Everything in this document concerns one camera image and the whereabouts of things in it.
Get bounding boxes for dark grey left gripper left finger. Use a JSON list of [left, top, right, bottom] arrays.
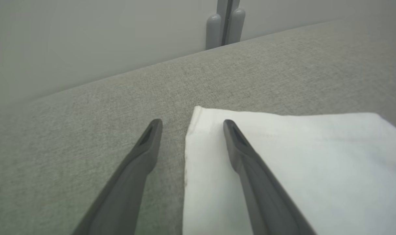
[[72, 118, 163, 235]]

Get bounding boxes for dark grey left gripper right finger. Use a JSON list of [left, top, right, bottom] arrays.
[[223, 119, 316, 235]]

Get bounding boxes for red and white printed shorts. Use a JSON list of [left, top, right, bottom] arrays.
[[182, 105, 396, 235]]

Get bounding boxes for grey partition post with feet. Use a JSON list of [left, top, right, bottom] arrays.
[[206, 0, 246, 50]]

